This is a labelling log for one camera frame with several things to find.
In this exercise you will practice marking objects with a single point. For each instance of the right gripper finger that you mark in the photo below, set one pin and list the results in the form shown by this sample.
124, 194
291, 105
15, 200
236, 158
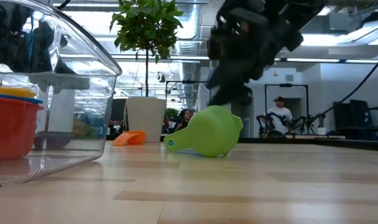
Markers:
245, 96
224, 87

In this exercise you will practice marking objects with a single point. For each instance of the green measuring cup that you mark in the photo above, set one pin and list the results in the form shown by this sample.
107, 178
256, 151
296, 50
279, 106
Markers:
210, 130

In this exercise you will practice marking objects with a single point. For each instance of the clear plastic basket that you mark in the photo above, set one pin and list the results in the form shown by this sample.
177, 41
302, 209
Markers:
83, 124

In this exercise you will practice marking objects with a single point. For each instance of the yellow measuring cup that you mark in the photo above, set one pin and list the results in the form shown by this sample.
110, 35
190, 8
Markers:
11, 91

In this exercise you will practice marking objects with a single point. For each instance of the small dark blue measuring cup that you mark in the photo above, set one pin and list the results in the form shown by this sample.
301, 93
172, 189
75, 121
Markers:
53, 140

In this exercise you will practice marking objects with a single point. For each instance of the red measuring cup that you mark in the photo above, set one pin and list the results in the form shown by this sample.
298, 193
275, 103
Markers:
11, 130

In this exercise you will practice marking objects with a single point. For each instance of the orange measuring cup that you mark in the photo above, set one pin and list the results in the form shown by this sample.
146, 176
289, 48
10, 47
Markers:
131, 137

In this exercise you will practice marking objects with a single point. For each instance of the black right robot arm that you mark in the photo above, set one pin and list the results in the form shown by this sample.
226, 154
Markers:
310, 6

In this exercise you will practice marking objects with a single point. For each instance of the background black robot arm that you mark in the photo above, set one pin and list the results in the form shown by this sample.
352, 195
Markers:
263, 119

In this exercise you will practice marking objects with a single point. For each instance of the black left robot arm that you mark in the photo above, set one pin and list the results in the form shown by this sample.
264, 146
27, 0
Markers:
8, 37

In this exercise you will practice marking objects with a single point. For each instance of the grey doorway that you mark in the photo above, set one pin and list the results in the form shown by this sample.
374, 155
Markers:
248, 124

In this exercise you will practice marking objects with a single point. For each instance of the standing person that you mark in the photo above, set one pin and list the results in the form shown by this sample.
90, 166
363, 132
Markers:
280, 113

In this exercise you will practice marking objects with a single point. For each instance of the small background plant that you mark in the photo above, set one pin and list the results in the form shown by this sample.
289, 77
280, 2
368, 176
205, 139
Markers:
172, 113

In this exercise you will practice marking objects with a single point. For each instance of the black background monitor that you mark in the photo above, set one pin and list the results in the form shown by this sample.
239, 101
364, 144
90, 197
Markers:
118, 110

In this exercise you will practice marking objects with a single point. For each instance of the green plant in white pot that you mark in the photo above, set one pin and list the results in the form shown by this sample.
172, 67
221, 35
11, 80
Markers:
145, 118

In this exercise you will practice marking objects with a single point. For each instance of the dark background equipment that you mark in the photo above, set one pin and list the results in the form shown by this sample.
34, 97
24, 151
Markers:
350, 113

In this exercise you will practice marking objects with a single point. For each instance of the black metal rig frame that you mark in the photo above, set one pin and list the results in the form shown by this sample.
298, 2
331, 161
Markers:
285, 85

